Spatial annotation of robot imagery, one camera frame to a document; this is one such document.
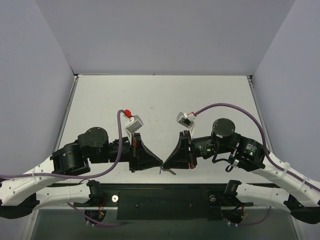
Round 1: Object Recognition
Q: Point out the silver key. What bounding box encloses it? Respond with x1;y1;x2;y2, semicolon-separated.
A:
161;168;176;176

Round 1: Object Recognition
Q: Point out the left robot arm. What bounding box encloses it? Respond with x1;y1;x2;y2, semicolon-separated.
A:
0;127;163;219

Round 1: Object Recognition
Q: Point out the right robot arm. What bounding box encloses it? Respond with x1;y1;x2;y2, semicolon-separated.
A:
162;114;320;225

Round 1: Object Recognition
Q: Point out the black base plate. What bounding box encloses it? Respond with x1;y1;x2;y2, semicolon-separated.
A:
67;183;271;222

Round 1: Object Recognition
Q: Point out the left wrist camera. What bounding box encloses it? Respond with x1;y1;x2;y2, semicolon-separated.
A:
125;115;144;140

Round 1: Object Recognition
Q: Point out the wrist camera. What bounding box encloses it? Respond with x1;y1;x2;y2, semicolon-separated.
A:
125;115;144;140
176;112;197;138

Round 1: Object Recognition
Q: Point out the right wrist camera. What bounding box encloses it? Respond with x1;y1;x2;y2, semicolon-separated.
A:
176;112;197;138

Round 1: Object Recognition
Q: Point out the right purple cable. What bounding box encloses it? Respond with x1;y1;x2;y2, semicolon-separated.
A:
193;102;320;192

